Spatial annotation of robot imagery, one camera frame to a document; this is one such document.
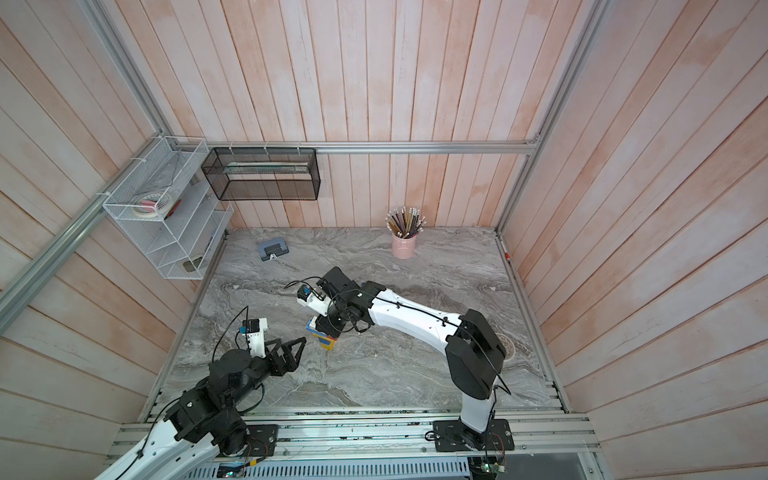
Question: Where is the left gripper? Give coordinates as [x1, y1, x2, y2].
[226, 338, 307, 409]

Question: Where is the blue lego brick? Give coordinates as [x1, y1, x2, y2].
[306, 317, 327, 338]

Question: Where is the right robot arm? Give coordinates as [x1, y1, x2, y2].
[297, 267, 507, 437]

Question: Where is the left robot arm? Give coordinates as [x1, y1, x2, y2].
[99, 338, 307, 479]

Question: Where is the pink pencil cup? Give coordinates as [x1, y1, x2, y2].
[391, 234, 417, 260]

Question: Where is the blue grey stapler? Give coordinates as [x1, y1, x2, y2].
[257, 237, 290, 262]

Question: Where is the bundle of pencils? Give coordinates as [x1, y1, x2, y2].
[386, 206, 426, 239]

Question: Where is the black mesh basket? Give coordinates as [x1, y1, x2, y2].
[201, 146, 321, 201]

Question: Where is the tape roll on shelf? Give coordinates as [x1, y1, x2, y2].
[130, 191, 172, 220]

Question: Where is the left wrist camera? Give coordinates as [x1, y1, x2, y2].
[239, 318, 268, 358]

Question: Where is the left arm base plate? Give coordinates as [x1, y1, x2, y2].
[220, 424, 279, 458]

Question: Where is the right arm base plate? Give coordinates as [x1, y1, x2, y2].
[430, 419, 515, 452]

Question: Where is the white wire shelf rack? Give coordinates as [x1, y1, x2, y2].
[103, 136, 233, 280]

